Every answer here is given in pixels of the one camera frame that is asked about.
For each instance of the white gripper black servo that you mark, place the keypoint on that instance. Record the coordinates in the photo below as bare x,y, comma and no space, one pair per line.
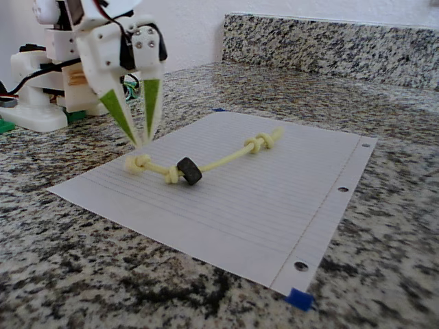
97,58

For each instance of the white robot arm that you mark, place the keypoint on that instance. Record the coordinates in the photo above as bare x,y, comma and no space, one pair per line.
58,44

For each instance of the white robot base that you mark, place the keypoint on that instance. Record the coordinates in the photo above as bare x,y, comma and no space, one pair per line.
34,118

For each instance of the green electronic component cluster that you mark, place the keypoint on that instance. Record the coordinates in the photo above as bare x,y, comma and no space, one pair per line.
130,90

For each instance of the green base clamp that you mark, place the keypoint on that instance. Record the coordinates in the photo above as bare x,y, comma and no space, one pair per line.
6,127
76,116

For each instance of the blue tape piece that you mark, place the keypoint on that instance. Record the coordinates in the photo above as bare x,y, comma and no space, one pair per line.
300,299
219,110

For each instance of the lined paper sheet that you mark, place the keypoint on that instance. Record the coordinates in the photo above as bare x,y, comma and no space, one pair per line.
240,212

